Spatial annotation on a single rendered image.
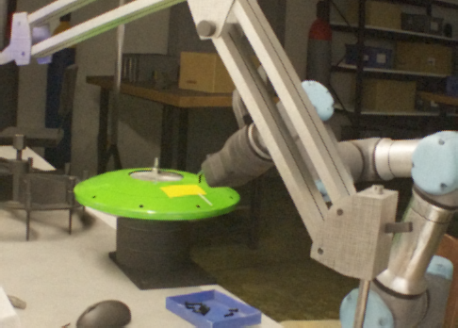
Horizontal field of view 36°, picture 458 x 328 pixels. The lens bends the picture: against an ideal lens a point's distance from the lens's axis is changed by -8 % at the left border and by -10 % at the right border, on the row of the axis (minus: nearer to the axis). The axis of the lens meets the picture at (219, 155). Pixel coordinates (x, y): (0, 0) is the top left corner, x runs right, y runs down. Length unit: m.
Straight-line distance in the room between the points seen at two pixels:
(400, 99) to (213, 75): 3.21
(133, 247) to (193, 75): 3.17
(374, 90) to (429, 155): 6.14
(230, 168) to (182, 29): 5.36
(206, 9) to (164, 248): 0.56
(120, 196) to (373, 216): 0.58
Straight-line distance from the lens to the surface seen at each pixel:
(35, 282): 1.34
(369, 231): 0.87
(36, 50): 1.20
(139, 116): 6.42
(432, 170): 0.91
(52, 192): 1.65
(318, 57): 6.88
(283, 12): 6.97
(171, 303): 1.23
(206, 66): 4.42
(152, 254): 1.39
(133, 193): 1.32
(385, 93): 7.10
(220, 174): 1.19
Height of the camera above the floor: 1.38
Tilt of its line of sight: 10 degrees down
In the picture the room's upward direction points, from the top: 3 degrees clockwise
